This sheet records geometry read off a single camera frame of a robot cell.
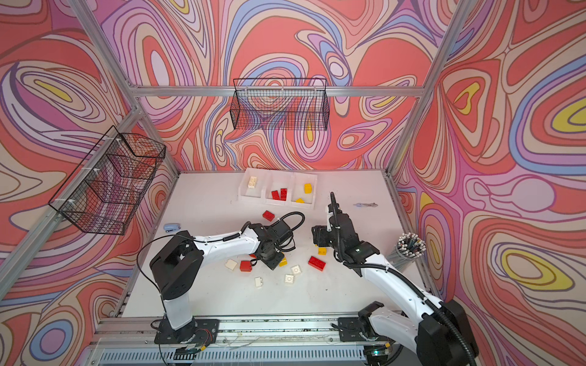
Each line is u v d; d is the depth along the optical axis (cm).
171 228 97
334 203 64
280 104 97
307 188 109
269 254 75
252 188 111
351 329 73
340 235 61
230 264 84
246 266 87
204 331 73
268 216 102
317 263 88
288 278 84
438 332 40
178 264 49
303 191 111
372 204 106
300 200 108
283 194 108
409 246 74
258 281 84
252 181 114
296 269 86
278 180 115
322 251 91
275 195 108
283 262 81
